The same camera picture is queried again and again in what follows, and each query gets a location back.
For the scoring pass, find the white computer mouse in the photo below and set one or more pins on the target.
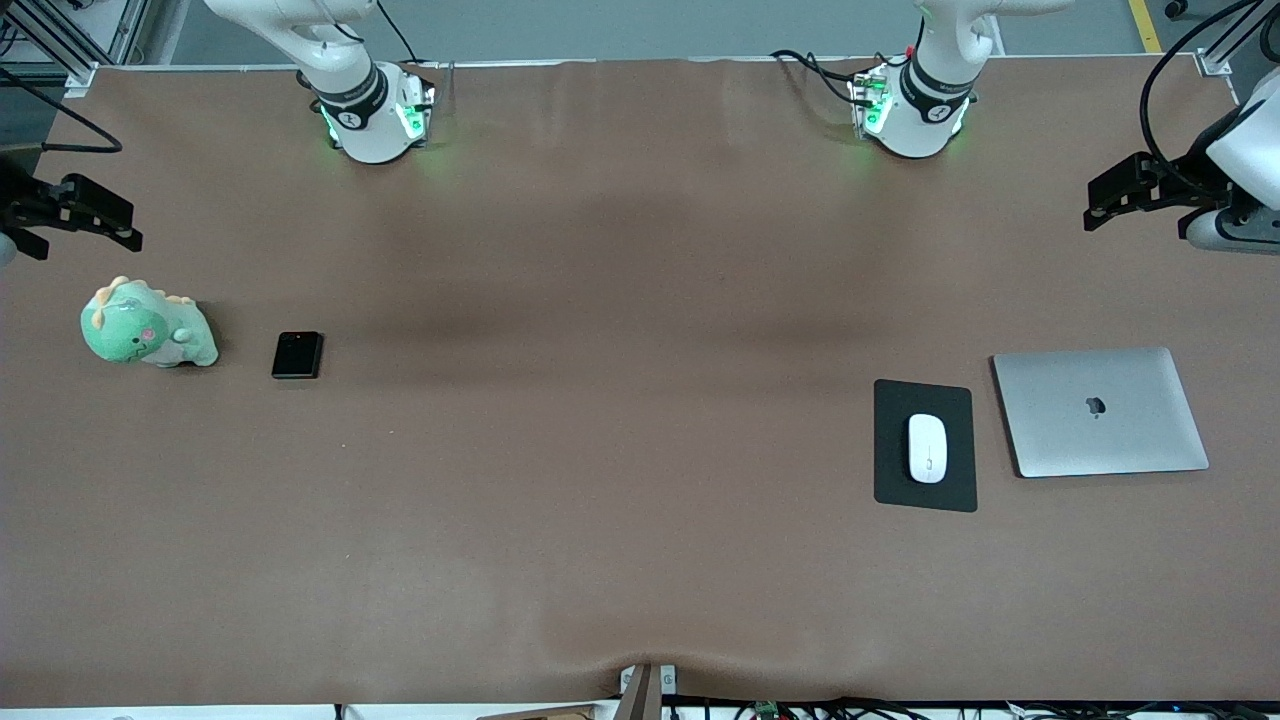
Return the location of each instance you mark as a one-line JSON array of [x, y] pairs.
[[927, 448]]

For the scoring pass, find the black caster wheel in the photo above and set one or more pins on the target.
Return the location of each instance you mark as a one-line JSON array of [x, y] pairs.
[[1177, 8]]

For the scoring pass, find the brown table cover mat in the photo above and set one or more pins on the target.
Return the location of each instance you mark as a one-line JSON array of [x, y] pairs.
[[640, 520]]

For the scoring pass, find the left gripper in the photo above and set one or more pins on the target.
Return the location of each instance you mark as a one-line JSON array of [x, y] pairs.
[[1182, 180]]

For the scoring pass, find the black mouse pad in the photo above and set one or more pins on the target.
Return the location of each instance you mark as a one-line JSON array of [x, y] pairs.
[[890, 490]]

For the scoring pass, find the brown wooden post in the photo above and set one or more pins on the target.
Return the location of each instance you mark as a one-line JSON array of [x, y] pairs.
[[640, 700]]

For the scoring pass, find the small green circuit board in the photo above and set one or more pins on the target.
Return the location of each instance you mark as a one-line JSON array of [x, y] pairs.
[[767, 711]]

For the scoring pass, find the black flip phone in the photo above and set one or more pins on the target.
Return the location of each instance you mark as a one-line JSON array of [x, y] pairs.
[[297, 355]]

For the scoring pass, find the aluminium frame post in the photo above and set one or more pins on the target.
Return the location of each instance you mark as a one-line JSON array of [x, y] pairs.
[[1215, 62], [125, 25]]

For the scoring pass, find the silver closed laptop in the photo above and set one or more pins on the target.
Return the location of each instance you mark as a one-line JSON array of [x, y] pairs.
[[1090, 440]]

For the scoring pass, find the metal mount bracket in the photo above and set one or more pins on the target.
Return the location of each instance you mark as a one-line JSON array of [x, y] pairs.
[[668, 682]]

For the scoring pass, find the green dinosaur plush toy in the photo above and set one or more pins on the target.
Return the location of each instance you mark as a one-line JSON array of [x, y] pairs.
[[130, 335]]

